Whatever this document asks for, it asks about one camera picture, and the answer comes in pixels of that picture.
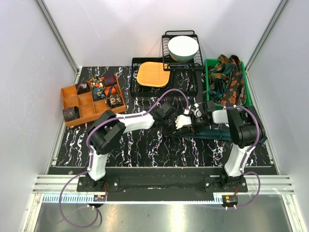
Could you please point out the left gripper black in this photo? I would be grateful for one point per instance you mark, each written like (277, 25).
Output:
(171, 134)

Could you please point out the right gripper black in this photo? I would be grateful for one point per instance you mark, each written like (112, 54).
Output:
(196, 121)

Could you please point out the dark green tie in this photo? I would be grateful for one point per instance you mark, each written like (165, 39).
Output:
(214, 134)

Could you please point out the brown blue tie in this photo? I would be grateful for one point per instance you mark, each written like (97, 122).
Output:
(71, 113)

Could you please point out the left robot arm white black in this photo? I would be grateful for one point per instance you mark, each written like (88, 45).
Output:
(104, 135)

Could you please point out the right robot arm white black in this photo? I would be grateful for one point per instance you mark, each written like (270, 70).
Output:
(239, 125)

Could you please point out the navy tie orange flowers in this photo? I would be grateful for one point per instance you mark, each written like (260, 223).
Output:
(235, 91)

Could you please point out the orange woven pot holder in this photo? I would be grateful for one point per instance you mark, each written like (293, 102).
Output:
(152, 74)

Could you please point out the rolled beige patterned tie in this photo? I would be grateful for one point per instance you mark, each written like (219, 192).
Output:
(114, 101)

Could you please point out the brown teal patterned tie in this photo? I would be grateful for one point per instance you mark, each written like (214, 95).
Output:
(219, 74)

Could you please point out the green plastic bin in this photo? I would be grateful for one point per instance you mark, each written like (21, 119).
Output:
(214, 96)

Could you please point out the rolled navy orange striped tie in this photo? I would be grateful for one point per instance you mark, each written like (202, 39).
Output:
(111, 90)

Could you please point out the rolled maroon striped tie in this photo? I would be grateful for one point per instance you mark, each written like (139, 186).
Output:
(110, 80)

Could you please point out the rolled blue paisley tie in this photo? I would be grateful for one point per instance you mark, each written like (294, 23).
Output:
(98, 94)

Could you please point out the white bowl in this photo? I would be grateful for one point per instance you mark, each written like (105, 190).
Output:
(183, 48)

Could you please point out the rolled colourful floral tie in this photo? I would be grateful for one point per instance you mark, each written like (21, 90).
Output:
(97, 83)

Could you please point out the orange wooden divided box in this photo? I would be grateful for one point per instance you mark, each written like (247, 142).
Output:
(89, 110)

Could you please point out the rolled dark floral tie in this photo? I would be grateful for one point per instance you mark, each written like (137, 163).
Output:
(82, 88)

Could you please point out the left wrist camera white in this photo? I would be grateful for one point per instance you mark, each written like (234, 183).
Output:
(182, 121)

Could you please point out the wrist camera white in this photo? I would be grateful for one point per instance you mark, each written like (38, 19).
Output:
(195, 110)
(182, 121)

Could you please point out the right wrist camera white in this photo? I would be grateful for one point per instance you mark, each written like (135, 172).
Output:
(195, 110)

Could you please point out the black wire tray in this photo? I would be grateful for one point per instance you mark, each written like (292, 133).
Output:
(184, 80)

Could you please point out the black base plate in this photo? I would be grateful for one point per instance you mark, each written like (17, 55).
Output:
(164, 184)

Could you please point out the black wire dish rack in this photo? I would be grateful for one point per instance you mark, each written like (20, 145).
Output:
(169, 63)

